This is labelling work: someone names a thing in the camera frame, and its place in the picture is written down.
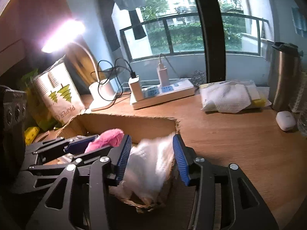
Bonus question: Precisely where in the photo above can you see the white desk lamp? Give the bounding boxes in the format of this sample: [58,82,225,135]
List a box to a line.
[41,19,116,112]

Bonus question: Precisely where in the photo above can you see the paper cup pack white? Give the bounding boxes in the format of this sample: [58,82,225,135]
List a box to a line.
[33,57,85,125]

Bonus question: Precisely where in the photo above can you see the paper cup pack green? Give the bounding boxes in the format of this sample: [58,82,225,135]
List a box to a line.
[20,69,58,131]

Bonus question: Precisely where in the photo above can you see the cardboard box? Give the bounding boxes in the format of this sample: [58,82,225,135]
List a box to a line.
[35,113,181,214]

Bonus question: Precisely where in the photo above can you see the white plastic bag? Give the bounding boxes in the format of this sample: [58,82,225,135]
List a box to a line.
[110,132,175,206]

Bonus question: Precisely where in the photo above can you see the hanging teal towel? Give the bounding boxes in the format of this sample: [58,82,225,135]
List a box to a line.
[292,7,307,38]

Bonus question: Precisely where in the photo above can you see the white charger with black cable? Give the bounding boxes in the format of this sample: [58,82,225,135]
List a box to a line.
[93,58,144,102]

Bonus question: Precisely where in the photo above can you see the beige folding knife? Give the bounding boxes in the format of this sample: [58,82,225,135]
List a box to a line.
[33,131,50,143]

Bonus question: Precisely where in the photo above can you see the balcony railing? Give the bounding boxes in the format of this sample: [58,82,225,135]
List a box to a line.
[120,12,269,61]

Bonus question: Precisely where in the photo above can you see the yellow package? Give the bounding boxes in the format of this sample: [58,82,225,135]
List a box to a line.
[24,126,40,146]

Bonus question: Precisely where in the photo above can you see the black window frame post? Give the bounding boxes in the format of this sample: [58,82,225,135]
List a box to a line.
[195,0,226,83]

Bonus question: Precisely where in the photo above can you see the pink plush toy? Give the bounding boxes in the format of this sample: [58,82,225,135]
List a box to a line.
[84,128,124,153]

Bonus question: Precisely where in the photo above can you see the steel travel mug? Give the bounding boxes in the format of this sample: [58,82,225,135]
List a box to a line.
[268,42,303,112]

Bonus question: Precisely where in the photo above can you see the clear water bottle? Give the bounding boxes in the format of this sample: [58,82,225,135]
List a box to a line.
[297,109,307,138]

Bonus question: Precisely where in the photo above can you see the white power strip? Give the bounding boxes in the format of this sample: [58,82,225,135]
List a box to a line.
[130,79,195,110]

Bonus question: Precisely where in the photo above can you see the dark hanging garment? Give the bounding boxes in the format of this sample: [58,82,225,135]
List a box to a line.
[98,0,146,52]

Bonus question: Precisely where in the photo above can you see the packaged white cloths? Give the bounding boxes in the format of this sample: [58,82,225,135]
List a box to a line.
[199,80,272,114]

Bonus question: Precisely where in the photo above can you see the white earbuds case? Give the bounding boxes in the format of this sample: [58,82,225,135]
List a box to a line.
[276,111,296,131]

